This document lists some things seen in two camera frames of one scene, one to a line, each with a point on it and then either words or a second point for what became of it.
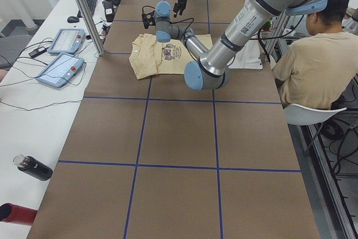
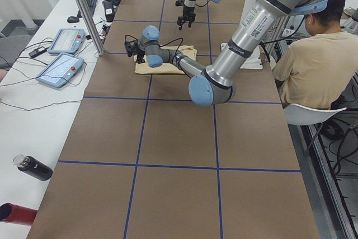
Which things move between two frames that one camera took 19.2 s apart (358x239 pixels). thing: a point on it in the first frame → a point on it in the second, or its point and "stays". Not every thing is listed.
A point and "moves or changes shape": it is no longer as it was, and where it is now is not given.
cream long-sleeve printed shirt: [149, 56] moves or changes shape
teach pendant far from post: [61, 70] stays
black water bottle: [30, 165] stays
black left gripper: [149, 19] → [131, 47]
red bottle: [12, 213] stays
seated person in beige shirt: [319, 69] stays
